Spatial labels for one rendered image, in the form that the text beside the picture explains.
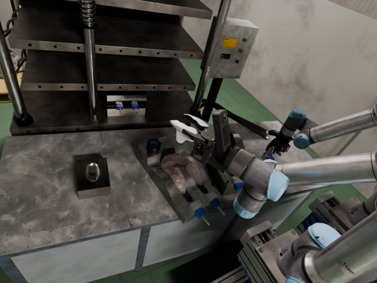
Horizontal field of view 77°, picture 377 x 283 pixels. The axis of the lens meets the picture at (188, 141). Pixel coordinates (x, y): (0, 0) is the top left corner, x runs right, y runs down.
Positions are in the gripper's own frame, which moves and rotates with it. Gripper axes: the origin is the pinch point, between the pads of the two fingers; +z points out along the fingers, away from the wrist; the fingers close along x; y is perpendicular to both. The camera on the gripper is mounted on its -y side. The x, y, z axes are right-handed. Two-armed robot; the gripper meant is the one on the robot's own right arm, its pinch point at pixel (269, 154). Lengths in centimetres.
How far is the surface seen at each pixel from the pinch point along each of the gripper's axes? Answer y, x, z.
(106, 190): 1, -98, 10
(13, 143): -43, -143, 15
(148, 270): 17, -72, 95
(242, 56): -73, 9, -31
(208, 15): -70, -30, -57
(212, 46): -60, -26, -41
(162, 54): -67, -57, -31
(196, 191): 12, -53, 9
